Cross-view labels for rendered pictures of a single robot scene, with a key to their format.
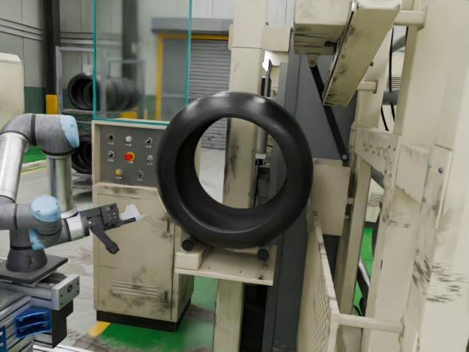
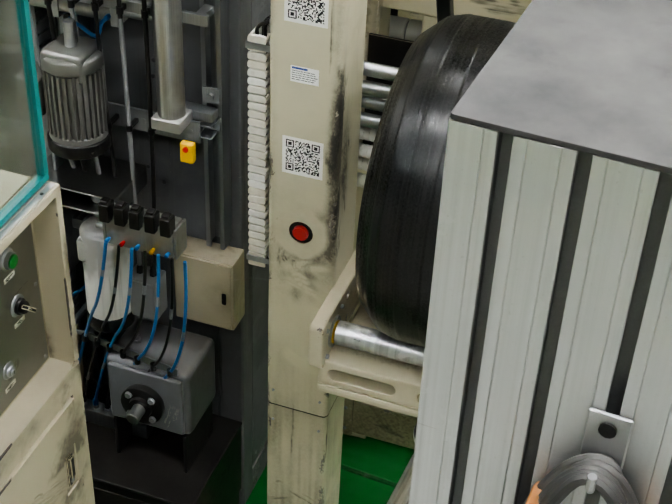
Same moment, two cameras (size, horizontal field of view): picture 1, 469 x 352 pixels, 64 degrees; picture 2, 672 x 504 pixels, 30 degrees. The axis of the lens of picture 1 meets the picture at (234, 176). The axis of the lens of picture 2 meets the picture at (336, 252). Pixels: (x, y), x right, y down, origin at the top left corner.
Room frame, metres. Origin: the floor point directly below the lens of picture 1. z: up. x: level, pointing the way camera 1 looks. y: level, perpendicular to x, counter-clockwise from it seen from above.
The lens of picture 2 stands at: (1.35, 1.83, 2.38)
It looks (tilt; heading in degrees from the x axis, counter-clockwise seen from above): 37 degrees down; 280
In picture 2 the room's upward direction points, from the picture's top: 3 degrees clockwise
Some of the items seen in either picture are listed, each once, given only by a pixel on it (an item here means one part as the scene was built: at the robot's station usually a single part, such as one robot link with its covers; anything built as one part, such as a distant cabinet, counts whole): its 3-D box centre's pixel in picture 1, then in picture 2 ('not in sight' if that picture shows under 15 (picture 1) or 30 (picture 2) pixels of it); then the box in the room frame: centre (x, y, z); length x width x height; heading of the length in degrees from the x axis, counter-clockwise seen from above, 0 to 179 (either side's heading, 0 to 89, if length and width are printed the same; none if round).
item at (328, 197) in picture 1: (326, 195); (395, 119); (1.63, -0.41, 1.05); 0.20 x 0.15 x 0.30; 172
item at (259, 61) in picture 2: not in sight; (264, 152); (1.81, 0.00, 1.19); 0.05 x 0.04 x 0.48; 82
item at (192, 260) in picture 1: (198, 244); (418, 380); (1.48, 0.13, 0.84); 0.36 x 0.09 x 0.06; 172
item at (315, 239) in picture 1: (309, 334); not in sight; (1.19, -0.30, 0.65); 0.90 x 0.02 x 0.70; 172
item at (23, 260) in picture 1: (26, 252); not in sight; (1.44, 0.83, 0.77); 0.15 x 0.15 x 0.10
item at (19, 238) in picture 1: (27, 225); not in sight; (1.44, 0.82, 0.88); 0.13 x 0.12 x 0.14; 111
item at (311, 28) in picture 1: (332, 21); not in sight; (1.30, -0.28, 1.71); 0.61 x 0.25 x 0.15; 172
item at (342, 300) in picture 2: not in sight; (352, 285); (1.64, -0.03, 0.90); 0.40 x 0.03 x 0.10; 82
